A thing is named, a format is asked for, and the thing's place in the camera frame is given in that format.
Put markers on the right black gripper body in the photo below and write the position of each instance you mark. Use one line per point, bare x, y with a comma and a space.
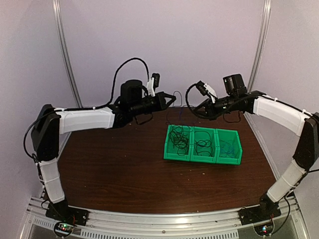
214, 113

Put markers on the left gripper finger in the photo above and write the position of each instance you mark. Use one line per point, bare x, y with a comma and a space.
168, 102
169, 96

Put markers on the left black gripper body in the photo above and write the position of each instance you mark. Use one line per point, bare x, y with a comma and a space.
159, 106

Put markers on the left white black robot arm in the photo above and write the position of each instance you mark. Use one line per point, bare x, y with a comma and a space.
134, 100

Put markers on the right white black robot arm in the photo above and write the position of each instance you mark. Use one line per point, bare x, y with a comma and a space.
303, 124

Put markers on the middle green plastic bin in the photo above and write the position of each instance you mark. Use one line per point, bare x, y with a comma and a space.
205, 146

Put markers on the green plastic bin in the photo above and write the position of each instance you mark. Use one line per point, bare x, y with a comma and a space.
205, 146
230, 149
178, 142

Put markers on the right green plastic bin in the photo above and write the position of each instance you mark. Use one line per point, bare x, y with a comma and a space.
230, 149

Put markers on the left green plastic bin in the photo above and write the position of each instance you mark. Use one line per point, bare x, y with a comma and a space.
178, 142

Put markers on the right round circuit board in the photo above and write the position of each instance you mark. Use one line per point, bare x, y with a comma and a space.
264, 230

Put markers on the round circuit board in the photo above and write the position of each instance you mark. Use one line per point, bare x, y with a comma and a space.
264, 230
62, 229

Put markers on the left round circuit board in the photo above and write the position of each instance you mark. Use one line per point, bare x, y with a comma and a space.
62, 229

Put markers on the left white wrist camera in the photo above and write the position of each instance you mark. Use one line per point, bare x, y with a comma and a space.
153, 83

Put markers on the right aluminium frame post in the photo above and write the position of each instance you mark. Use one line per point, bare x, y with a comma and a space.
265, 21

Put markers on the aluminium frame post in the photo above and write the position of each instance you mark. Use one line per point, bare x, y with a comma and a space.
64, 51
265, 21

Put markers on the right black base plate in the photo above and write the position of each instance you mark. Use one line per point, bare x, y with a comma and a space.
255, 214

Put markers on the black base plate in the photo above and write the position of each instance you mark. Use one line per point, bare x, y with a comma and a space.
73, 216
255, 214

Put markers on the aluminium front rail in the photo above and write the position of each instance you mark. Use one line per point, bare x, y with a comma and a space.
224, 224

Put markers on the left aluminium frame post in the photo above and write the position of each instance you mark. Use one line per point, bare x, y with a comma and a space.
64, 51

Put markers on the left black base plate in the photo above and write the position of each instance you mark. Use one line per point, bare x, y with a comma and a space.
73, 216

